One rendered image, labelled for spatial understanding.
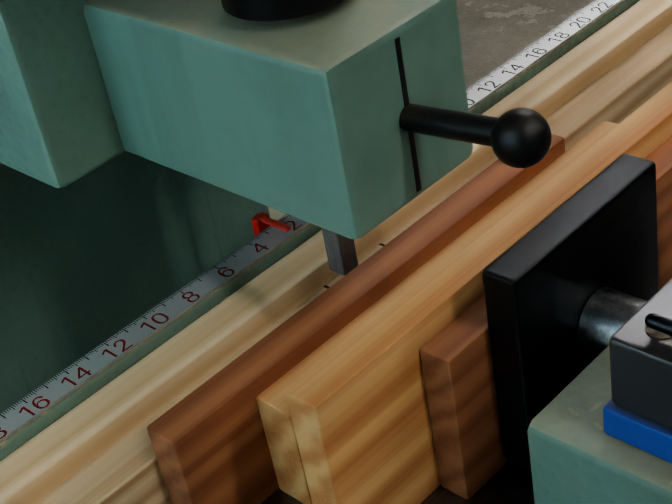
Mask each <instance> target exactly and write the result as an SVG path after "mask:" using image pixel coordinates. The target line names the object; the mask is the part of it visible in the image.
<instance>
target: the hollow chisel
mask: <svg viewBox="0 0 672 504"><path fill-rule="evenodd" d="M321 228H322V227H321ZM322 233H323V238H324V243H325V248H326V253H327V258H328V263H329V268H330V270H332V271H334V272H337V273H339V274H341V275H344V276H345V275H347V274H348V273H349V272H350V271H352V270H353V269H354V268H356V267H357V266H358V260H357V254H356V249H355V244H354V239H350V238H347V237H345V236H342V235H339V234H337V233H334V232H332V231H329V230H327V229H324V228H322Z"/></svg>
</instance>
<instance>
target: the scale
mask: <svg viewBox="0 0 672 504"><path fill-rule="evenodd" d="M622 1H623V0H594V1H593V2H591V3H590V4H589V5H587V6H586V7H584V8H583V9H581V10H580V11H579V12H577V13H576V14H574V15H573V16H571V17H570V18H568V19H567V20H566V21H564V22H563V23H561V24H560V25H558V26H557V27H556V28H554V29H553V30H551V31H550V32H548V33H547V34H545V35H544V36H543V37H541V38H540V39H538V40H537V41H535V42H534V43H533V44H531V45H530V46H528V47H527V48H525V49H524V50H522V51H521V52H520V53H518V54H517V55H515V56H514V57H512V58H511V59H510V60H508V61H507V62H505V63H504V64H502V65H501V66H499V67H498V68H497V69H495V70H494V71H492V72H491V73H489V74H488V75H487V76H485V77H484V78H482V79H481V80H479V81H478V82H476V83H475V84H474V85H472V86H471V87H469V88H468V89H466V92H467V101H468V109H469V110H470V109H471V108H473V107H474V106H475V105H477V104H478V103H480V102H481V101H482V100H484V99H485V98H487V97H488V96H489V95H491V94H492V93H494V92H495V91H497V90H498V89H499V88H501V87H502V86H504V85H505V84H506V83H508V82H509V81H511V80H512V79H513V78H515V77H516V76H518V75H519V74H520V73H522V72H523V71H525V70H526V69H527V68H529V67H530V66H532V65H533V64H534V63H536V62H537V61H539V60H540V59H541V58H543V57H544V56H546V55H547V54H549V53H550V52H551V51H553V50H554V49H556V48H557V47H558V46H560V45H561V44H563V43H564V42H565V41H567V40H568V39H570V38H571V37H572V36H574V35H575V34H577V33H578V32H579V31H581V30H582V29H584V28H585V27H586V26H588V25H589V24H591V23H592V22H594V21H595V20H596V19H598V18H599V17H601V16H602V15H603V14H605V13H606V12H608V11H609V10H610V9H612V8H613V7H615V6H616V5H617V4H619V3H620V2H622ZM278 221H279V222H282V223H284V224H287V225H289V226H290V227H291V230H289V231H288V232H285V231H283V230H280V229H278V228H275V227H273V226H270V227H268V228H267V229H265V230H264V231H262V232H261V233H259V234H258V235H257V236H255V237H254V238H252V239H251V240H249V241H248V242H247V243H245V244H244V245H242V246H241V247H239V248H238V249H236V250H235V251H234V252H232V253H231V254H229V255H228V256H226V257H225V258H224V259H222V260H221V261H219V262H218V263H216V264H215V265H214V266H212V267H211V268H209V269H208V270H206V271H205V272H203V273H202V274H201V275H199V276H198V277H196V278H195V279H193V280H192V281H191V282H189V283H188V284H186V285H185V286H183V287H182V288H180V289H179V290H178V291H176V292H175V293H173V294H172V295H170V296H169V297H168V298H166V299H165V300H163V301H162V302H160V303H159V304H157V305H156V306H155V307H153V308H152V309H150V310H149V311H147V312H146V313H145V314H143V315H142V316H140V317H139V318H137V319H136V320H134V321H133V322H132V323H130V324H129V325H127V326H126V327H124V328H123V329H122V330H120V331H119V332H117V333H116V334H114V335H113V336H111V337H110V338H109V339H107V340H106V341H104V342H103V343H101V344H100V345H99V346H97V347H96V348H94V349H93V350H91V351H90V352H88V353H87V354H86V355H84V356H83V357H81V358H80V359H78V360H77V361H76V362H74V363H73V364H71V365H70V366H68V367H67V368H65V369H64V370H63V371H61V372H60V373H58V374H57V375H55V376H54V377H53V378H51V379H50V380H48V381H47V382H45V383H44V384H42V385H41V386H40V387H38V388H37V389H35V390H34V391H32V392H31V393H30V394H28V395H27V396H25V397H24V398H22V399H21V400H19V401H18V402H17V403H15V404H14V405H12V406H11V407H9V408H8V409H7V410H5V411H4V412H2V413H1V414H0V443H2V442H3V441H4V440H6V439H7V438H9V437H10V436H11V435H13V434H14V433H16V432H17V431H19V430H20V429H21V428H23V427H24V426H26V425H27V424H28V423H30V422H31V421H33V420H34V419H35V418H37V417H38V416H40V415H41V414H42V413H44V412H45V411H47V410H48V409H49V408H51V407H52V406H54V405H55V404H56V403H58V402H59V401H61V400H62V399H63V398H65V397H66V396H68V395H69V394H71V393H72V392H73V391H75V390H76V389H78V388H79V387H80V386H82V385H83V384H85V383H86V382H87V381H89V380H90V379H92V378H93V377H94V376H96V375H97V374H99V373H100V372H101V371H103V370H104V369H106V368H107V367H108V366H110V365H111V364H113V363H114V362H116V361H117V360H118V359H120V358H121V357H123V356H124V355H125V354H127V353H128V352H130V351H131V350H132V349H134V348H135V347H137V346H138V345H139V344H141V343H142V342H144V341H145V340H146V339H148V338H149V337H151V336H152V335H153V334H155V333H156V332H158V331H159V330H160V329H162V328H163V327H165V326H166V325H168V324H169V323H170V322H172V321H173V320H175V319H176V318H177V317H179V316H180V315H182V314H183V313H184V312H186V311H187V310H189V309H190V308H191V307H193V306H194V305H196V304H197V303H198V302H200V301H201V300H203V299H204V298H205V297H207V296H208V295H210V294H211V293H213V292H214V291H215V290H217V289H218V288H220V287H221V286H222V285H224V284H225V283H227V282H228V281H229V280H231V279H232V278H234V277H235V276H236V275H238V274H239V273H241V272H242V271H243V270H245V269H246V268H248V267H249V266H250V265H252V264H253V263H255V262H256V261H258V260H259V259H260V258H262V257H263V256H265V255H266V254H267V253H269V252H270V251H272V250H273V249H274V248H276V247H277V246H279V245H280V244H281V243H283V242H284V241H286V240H287V239H288V238H290V237H291V236H293V235H294V234H295V233H297V232H298V231H300V230H301V229H302V228H304V227H305V226H307V225H308V224H310V223H309V222H306V221H304V220H301V219H299V218H296V217H294V216H291V215H288V214H287V215H285V216H284V217H282V218H281V219H280V220H278Z"/></svg>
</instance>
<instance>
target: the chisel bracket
mask: <svg viewBox="0 0 672 504"><path fill-rule="evenodd" d="M84 15H85V19H86V22H87V25H88V29H89V32H90V35H91V39H92V42H93V46H94V49H95V52H96V56H97V59H98V62H99V66H100V69H101V73H102V76H103V79H104V83H105V86H106V90H107V93H108V96H109V100H110V103H111V106H112V110H113V113H114V117H115V120H116V123H117V127H118V130H119V133H120V137H121V140H122V144H123V147H124V149H125V150H126V151H128V152H130V153H133V154H135V155H138V156H140V157H143V158H145V159H148V160H151V161H153V162H156V163H158V164H161V165H163V166H166V167H168V168H171V169H174V170H176V171H179V172H181V173H184V174H186V175H189V176H191V177H194V178H197V179H199V180H202V181H204V182H207V183H209V184H212V185H214V186H217V187H219V188H222V189H225V190H227V191H230V192H232V193H235V194H237V195H240V196H242V197H245V198H248V199H250V200H253V201H255V202H258V203H260V204H263V205H265V206H268V207H271V208H273V209H276V210H278V211H281V212H283V213H286V214H288V215H291V216H294V217H296V218H299V219H301V220H304V221H306V222H309V223H311V224H314V225H316V226H319V227H322V228H324V229H327V230H329V231H332V232H334V233H337V234H339V235H342V236H345V237H347V238H350V239H358V238H362V237H363V236H365V235H366V234H367V233H369V232H370V231H371V230H373V229H374V228H375V227H377V226H378V225H379V224H381V223H382V222H383V221H385V220H386V219H387V218H389V217H390V216H391V215H393V214H394V213H396V212H397V211H398V210H400V209H401V208H402V207H404V206H405V205H406V204H408V203H409V202H410V201H412V200H413V199H414V198H416V197H417V196H418V195H420V194H421V193H422V192H424V191H425V190H426V189H428V188H429V187H430V186H432V185H433V184H434V183H436V182H437V181H439V180H440V179H441V178H443V177H444V176H445V175H447V174H448V173H449V172H451V171H452V170H453V169H455V168H456V167H457V166H459V165H460V164H461V163H463V162H464V161H465V160H467V159H468V158H469V157H470V155H471V154H472V150H473V144H472V143H468V142H463V141H457V140H452V139H446V138H441V137H435V136H430V135H424V134H419V133H413V132H408V131H404V130H402V129H401V127H400V125H399V117H400V113H401V111H402V109H403V108H404V107H405V106H407V105H408V104H418V105H424V106H430V107H436V108H443V109H449V110H455V111H461V112H468V113H469V109H468V101H467V92H466V83H465V75H464V66H463V57H462V49H461V40H460V31H459V23H458V14H457V5H456V0H343V1H342V2H340V3H338V4H336V5H334V6H333V7H330V8H328V9H325V10H323V11H320V12H317V13H314V14H311V15H307V16H303V17H298V18H293V19H287V20H279V21H251V20H244V19H240V18H237V17H234V16H232V15H230V14H228V13H227V12H226V11H225V10H224V9H223V7H222V4H221V0H87V1H86V2H85V4H84Z"/></svg>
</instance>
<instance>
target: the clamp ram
mask: <svg viewBox="0 0 672 504"><path fill-rule="evenodd" d="M482 279H483V287H484V296H485V304H486V312H487V321H488V329H489V338H490V346H491V355H492V363H493V371H494V380H495V388H496V397H497V405H498V414H499V422H500V430H501V439H502V447H503V455H504V457H505V458H506V459H508V460H510V461H512V462H514V463H516V464H518V465H520V466H522V467H524V468H526V469H528V470H530V471H531V463H530V453H529V443H528V434H527V430H528V427H529V425H530V423H531V420H532V419H533V418H534V417H535V416H536V415H537V414H539V413H540V412H541V411H542V410H543V409H544V408H545V407H546V406H547V405H548V404H549V403H550V402H551V401H552V400H553V399H554V398H555V397H556V396H557V395H558V394H559V393H560V392H561V391H562V390H563V389H564V388H565V387H566V386H567V385H568V384H569V383H571V382H572V381H573V380H574V379H575V378H576V377H577V376H578V375H579V374H580V373H581V372H582V371H583V370H584V369H585V368H586V367H587V366H588V365H589V364H590V363H591V362H592V361H593V360H594V359H595V358H596V357H597V356H598V355H599V354H600V353H602V352H603V351H604V350H605V349H606V348H607V347H608V346H609V341H610V338H611V336H612V335H613V334H614V333H615V332H616V331H617V330H618V329H619V328H620V327H621V326H622V325H623V324H624V323H626V322H627V321H628V320H629V319H630V318H631V317H632V316H633V315H634V314H635V313H636V312H637V311H638V310H639V309H640V308H641V307H642V306H643V305H644V304H645V303H646V302H647V301H648V300H649V299H650V298H651V297H653V296H654V295H655V294H656V293H657V292H658V291H659V289H658V242H657V195H656V164H655V162H653V161H651V160H647V159H644V158H640V157H636V156H633V155H629V154H623V155H621V156H620V157H619V158H617V159H616V160H615V161H614V162H613V163H611V164H610V165H609V166H608V167H607V168H605V169H604V170H603V171H602V172H601V173H599V174H598V175H597V176H596V177H595V178H593V179H592V180H591V181H590V182H589V183H587V184H586V185H585V186H584V187H583V188H581V189H580V190H579V191H578V192H577V193H575V194H574V195H573V196H572V197H571V198H569V199H568V200H567V201H566V202H564V203H563V204H562V205H561V206H560V207H558V208H557V209H556V210H555V211H554V212H552V213H551V214H550V215H549V216H548V217H546V218H545V219H544V220H543V221H542V222H540V223H539V224H538V225H537V226H536V227H534V228H533V229H532V230H531V231H530V232H528V233H527V234H526V235H525V236H524V237H522V238H521V239H520V240H519V241H518V242H516V243H515V244H514V245H513V246H511V247H510V248H509V249H508V250H507V251H505V252H504V253H503V254H502V255H501V256H499V257H498V258H497V259H496V260H495V261H493V262H492V263H491V264H490V265H489V266H487V267H486V268H485V269H484V270H483V273H482Z"/></svg>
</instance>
